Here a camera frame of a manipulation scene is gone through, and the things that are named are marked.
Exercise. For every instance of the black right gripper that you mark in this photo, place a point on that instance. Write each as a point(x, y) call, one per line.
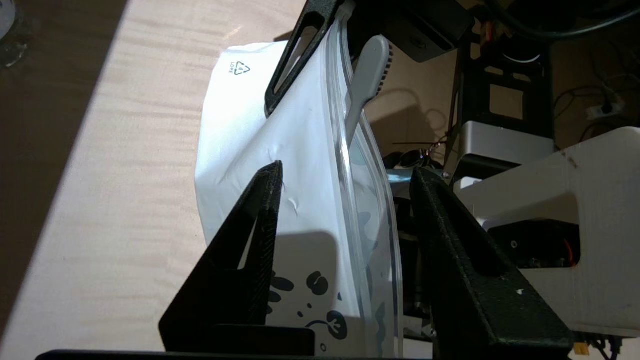
point(430, 30)

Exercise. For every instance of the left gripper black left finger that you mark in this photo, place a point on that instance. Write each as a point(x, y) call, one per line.
point(235, 290)

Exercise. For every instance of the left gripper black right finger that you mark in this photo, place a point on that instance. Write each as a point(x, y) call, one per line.
point(465, 280)

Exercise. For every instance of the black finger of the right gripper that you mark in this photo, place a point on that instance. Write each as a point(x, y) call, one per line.
point(280, 85)

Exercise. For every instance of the grey toothbrush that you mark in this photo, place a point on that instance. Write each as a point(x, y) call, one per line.
point(367, 75)

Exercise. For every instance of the white zip pouch blue horse print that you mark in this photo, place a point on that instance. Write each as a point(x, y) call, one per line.
point(310, 175)

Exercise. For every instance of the grey robot base chassis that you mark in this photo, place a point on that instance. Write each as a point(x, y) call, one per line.
point(575, 200)

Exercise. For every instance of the beige wooden shelf unit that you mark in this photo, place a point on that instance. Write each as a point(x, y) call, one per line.
point(125, 200)

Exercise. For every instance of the black robot torso column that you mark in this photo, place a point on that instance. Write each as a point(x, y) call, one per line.
point(505, 135)

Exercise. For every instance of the white power strip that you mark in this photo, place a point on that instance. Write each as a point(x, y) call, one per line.
point(605, 111)

